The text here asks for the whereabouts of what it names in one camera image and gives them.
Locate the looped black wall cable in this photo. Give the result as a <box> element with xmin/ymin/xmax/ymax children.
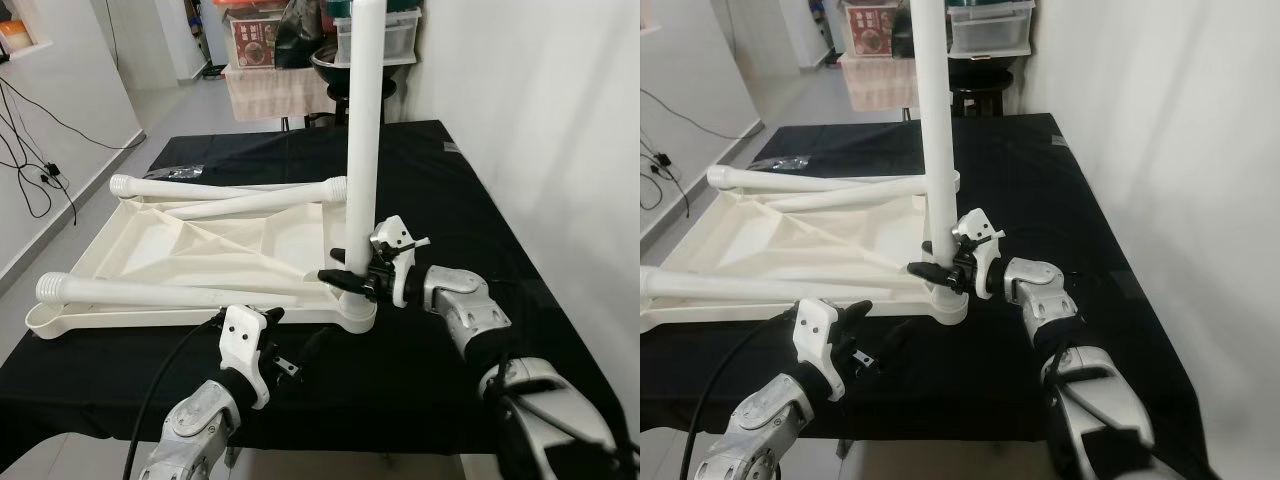
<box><xmin>0</xmin><ymin>90</ymin><xmax>79</xmax><ymax>226</ymax></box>
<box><xmin>640</xmin><ymin>140</ymin><xmax>691</xmax><ymax>213</ymax></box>

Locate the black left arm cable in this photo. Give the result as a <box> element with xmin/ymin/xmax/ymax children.
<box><xmin>685</xmin><ymin>305</ymin><xmax>801</xmax><ymax>480</ymax></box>
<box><xmin>120</xmin><ymin>310</ymin><xmax>227</xmax><ymax>480</ymax></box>

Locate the black plastic bag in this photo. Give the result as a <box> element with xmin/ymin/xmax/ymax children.
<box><xmin>275</xmin><ymin>0</ymin><xmax>341</xmax><ymax>71</ymax></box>
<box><xmin>895</xmin><ymin>0</ymin><xmax>916</xmax><ymax>59</ymax></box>

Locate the clear storage box green lid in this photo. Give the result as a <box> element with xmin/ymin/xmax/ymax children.
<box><xmin>335</xmin><ymin>5</ymin><xmax>422</xmax><ymax>66</ymax></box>
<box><xmin>945</xmin><ymin>0</ymin><xmax>1036</xmax><ymax>56</ymax></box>

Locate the long black wall cable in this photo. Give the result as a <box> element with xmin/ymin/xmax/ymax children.
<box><xmin>640</xmin><ymin>88</ymin><xmax>763</xmax><ymax>151</ymax></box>
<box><xmin>0</xmin><ymin>75</ymin><xmax>148</xmax><ymax>151</ymax></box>

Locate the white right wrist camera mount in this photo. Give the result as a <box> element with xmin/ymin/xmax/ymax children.
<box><xmin>369</xmin><ymin>215</ymin><xmax>434</xmax><ymax>310</ymax></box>
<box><xmin>952</xmin><ymin>207</ymin><xmax>1007</xmax><ymax>302</ymax></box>

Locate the beige cloth covered stand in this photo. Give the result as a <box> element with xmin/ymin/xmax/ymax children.
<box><xmin>225</xmin><ymin>65</ymin><xmax>348</xmax><ymax>123</ymax></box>
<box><xmin>838</xmin><ymin>55</ymin><xmax>923</xmax><ymax>113</ymax></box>

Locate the black tablecloth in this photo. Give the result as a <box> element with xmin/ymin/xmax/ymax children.
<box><xmin>640</xmin><ymin>113</ymin><xmax>1216</xmax><ymax>479</ymax></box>
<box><xmin>0</xmin><ymin>120</ymin><xmax>629</xmax><ymax>463</ymax></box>

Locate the white plastic children table top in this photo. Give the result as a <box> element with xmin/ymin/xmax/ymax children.
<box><xmin>640</xmin><ymin>165</ymin><xmax>969</xmax><ymax>336</ymax></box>
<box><xmin>25</xmin><ymin>175</ymin><xmax>379</xmax><ymax>341</ymax></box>

